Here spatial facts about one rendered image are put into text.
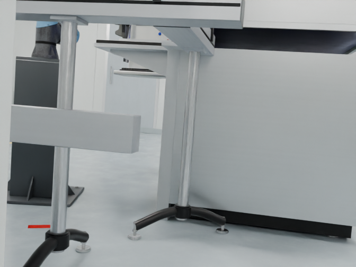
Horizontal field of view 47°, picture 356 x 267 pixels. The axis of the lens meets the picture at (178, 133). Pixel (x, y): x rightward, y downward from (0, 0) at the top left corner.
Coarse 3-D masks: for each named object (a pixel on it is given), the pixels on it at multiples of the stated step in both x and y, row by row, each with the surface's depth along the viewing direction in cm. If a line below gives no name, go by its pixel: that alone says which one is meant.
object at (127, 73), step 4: (116, 72) 294; (120, 72) 293; (124, 72) 292; (128, 72) 291; (132, 72) 290; (136, 72) 289; (140, 72) 288; (144, 72) 287; (148, 72) 286; (152, 72) 286; (128, 76) 310; (132, 76) 305; (136, 76) 302; (140, 76) 298; (144, 76) 295; (148, 76) 291; (152, 76) 288; (156, 76) 285; (160, 76) 284; (164, 76) 283
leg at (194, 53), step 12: (192, 48) 176; (192, 60) 179; (192, 72) 179; (192, 84) 179; (192, 96) 180; (192, 108) 180; (192, 120) 181; (192, 132) 182; (192, 144) 183; (180, 168) 184; (180, 180) 183; (180, 192) 183; (180, 204) 184
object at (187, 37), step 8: (168, 32) 143; (176, 32) 142; (184, 32) 141; (192, 32) 140; (200, 32) 153; (208, 32) 174; (176, 40) 160; (184, 40) 158; (192, 40) 157; (200, 40) 155; (208, 40) 176; (208, 48) 178
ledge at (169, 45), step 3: (162, 42) 190; (165, 42) 189; (168, 42) 189; (171, 42) 189; (162, 45) 190; (165, 45) 189; (168, 45) 189; (171, 45) 189; (174, 45) 189; (168, 48) 198; (171, 48) 197; (174, 48) 196; (177, 48) 196; (180, 48) 195
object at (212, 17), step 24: (24, 0) 128; (48, 0) 126; (72, 0) 124; (96, 0) 123; (120, 0) 122; (144, 0) 120; (168, 0) 119; (192, 0) 117; (216, 0) 116; (240, 0) 115; (144, 24) 132; (168, 24) 129; (192, 24) 126; (216, 24) 123; (240, 24) 121
